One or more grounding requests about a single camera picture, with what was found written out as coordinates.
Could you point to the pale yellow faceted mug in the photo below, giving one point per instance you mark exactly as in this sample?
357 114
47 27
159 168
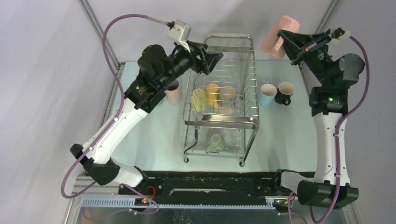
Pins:
198 100

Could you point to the light blue faceted mug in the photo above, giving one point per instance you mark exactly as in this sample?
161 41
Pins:
267 94

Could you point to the aluminium frame post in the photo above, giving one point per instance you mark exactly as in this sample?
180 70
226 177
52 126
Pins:
99 31
331 8

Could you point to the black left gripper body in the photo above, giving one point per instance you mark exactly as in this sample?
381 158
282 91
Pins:
182 60

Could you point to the pink faceted mug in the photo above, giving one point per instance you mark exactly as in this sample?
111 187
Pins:
273 42

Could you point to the black mug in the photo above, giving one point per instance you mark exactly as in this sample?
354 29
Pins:
284 92

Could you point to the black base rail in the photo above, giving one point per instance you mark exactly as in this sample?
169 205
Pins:
212 188

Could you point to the cream seahorse pattern mug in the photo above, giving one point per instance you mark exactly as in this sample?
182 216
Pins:
227 97

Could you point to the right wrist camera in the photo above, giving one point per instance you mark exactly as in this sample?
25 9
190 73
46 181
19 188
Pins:
340 34

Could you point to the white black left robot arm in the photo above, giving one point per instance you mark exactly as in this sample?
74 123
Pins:
157 71

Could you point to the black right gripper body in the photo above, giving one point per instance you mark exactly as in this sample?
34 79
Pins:
315 57

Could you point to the metal wire dish rack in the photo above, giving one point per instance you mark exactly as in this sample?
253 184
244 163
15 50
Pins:
236 69

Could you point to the aluminium frame post right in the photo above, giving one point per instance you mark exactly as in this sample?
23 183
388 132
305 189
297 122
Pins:
331 8

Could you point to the orange yellow mug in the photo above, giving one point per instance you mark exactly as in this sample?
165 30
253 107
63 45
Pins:
212 95

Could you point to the iridescent pale pink mug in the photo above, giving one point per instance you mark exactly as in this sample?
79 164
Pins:
173 92

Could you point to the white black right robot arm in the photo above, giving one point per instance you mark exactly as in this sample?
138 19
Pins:
330 186

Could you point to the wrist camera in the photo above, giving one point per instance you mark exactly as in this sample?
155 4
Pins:
340 34
179 32

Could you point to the green mug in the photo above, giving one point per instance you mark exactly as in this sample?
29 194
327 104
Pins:
216 145

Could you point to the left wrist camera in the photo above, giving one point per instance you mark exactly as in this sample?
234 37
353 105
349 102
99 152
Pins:
179 32

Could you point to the aluminium frame post left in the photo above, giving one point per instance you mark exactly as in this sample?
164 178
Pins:
99 31

